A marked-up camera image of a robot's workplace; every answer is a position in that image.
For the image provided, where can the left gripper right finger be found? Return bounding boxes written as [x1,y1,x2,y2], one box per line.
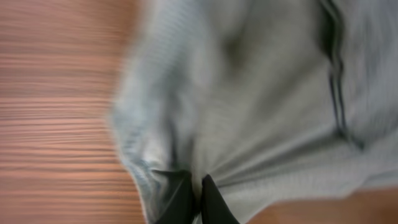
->
[201,175,239,224]

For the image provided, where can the light blue t-shirt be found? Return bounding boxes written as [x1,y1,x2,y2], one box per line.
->
[109,0,397,223]

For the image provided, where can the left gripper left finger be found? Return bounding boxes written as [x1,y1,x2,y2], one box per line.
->
[151,170,195,224]

